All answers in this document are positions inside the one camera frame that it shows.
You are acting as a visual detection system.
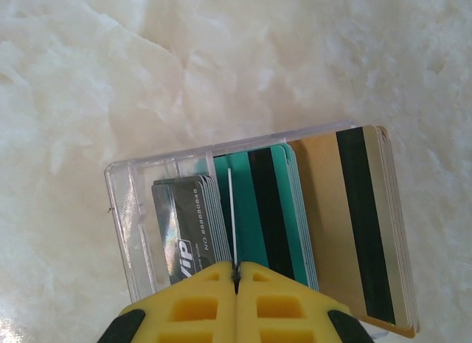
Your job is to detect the thin white-edged plastic card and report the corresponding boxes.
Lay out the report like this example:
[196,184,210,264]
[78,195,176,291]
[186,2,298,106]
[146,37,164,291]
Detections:
[226,167,241,272]

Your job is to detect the teal card stack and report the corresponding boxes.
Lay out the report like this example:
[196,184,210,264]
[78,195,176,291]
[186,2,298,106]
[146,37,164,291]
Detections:
[193,143,320,291]

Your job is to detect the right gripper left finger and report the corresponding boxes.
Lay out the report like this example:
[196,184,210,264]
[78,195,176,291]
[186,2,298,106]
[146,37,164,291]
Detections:
[96,260,238,343]

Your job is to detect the gold card stack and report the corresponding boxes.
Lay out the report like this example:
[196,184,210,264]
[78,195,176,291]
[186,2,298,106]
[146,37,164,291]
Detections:
[286,125,422,339]

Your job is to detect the grey VIP card stack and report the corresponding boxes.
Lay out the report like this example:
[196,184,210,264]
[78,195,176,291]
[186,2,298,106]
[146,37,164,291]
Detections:
[150,174,237,287]

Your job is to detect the stack of coloured cards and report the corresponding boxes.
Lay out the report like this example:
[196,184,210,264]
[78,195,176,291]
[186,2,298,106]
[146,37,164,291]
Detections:
[104,117,392,341]

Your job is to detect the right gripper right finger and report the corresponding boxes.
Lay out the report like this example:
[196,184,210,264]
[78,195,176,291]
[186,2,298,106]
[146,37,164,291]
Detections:
[235,261,375,343]

